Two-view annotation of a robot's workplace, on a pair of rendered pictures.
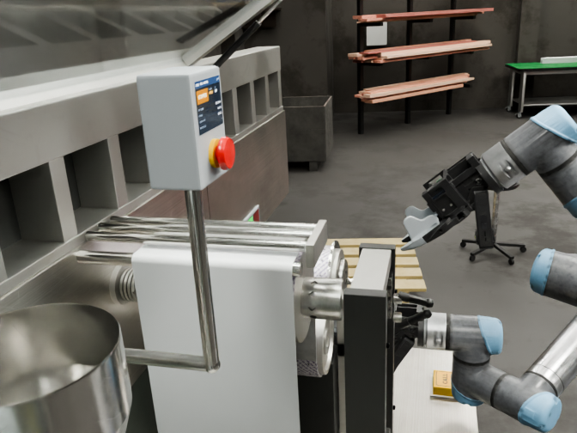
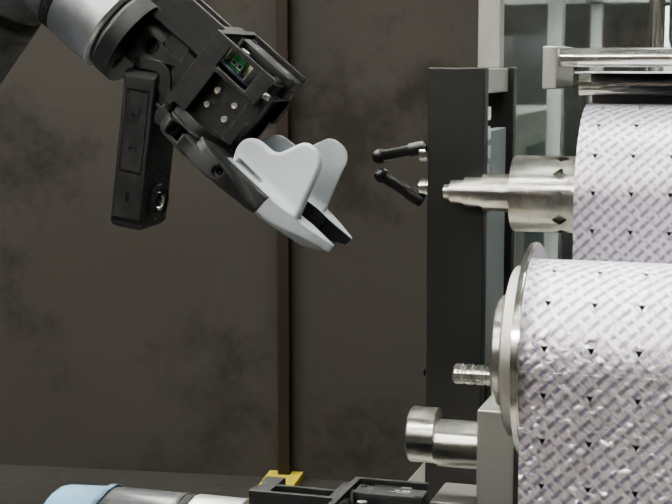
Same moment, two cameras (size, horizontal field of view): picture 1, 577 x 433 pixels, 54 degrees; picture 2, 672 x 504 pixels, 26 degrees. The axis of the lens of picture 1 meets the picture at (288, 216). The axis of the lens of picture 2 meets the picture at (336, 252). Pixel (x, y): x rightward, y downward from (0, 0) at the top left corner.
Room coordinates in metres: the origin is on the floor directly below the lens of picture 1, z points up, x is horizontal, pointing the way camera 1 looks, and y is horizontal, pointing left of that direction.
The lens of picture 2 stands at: (2.00, -0.19, 1.44)
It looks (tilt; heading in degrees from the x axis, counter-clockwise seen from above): 7 degrees down; 182
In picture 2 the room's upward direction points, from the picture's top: straight up
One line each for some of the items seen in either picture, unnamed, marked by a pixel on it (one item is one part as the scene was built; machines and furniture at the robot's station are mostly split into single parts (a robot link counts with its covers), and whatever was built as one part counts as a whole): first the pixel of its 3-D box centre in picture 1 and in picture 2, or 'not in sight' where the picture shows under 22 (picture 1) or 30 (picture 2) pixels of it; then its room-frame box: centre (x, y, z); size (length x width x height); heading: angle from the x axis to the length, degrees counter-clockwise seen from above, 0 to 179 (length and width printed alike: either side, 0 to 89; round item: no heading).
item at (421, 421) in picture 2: not in sight; (424, 434); (0.98, -0.16, 1.18); 0.04 x 0.02 x 0.04; 165
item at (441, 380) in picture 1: (448, 383); not in sight; (1.12, -0.36, 0.91); 0.07 x 0.07 x 0.02; 75
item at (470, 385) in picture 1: (476, 379); not in sight; (1.00, -0.38, 1.01); 0.11 x 0.08 x 0.11; 38
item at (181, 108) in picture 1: (193, 126); not in sight; (0.51, 0.08, 1.66); 0.07 x 0.07 x 0.10; 75
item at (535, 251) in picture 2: (334, 277); (532, 351); (1.03, -0.09, 1.25); 0.15 x 0.01 x 0.15; 165
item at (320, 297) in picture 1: (323, 298); (549, 194); (0.78, -0.05, 1.34); 0.06 x 0.06 x 0.06; 75
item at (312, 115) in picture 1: (286, 132); not in sight; (6.96, -0.03, 0.38); 1.12 x 0.91 x 0.76; 82
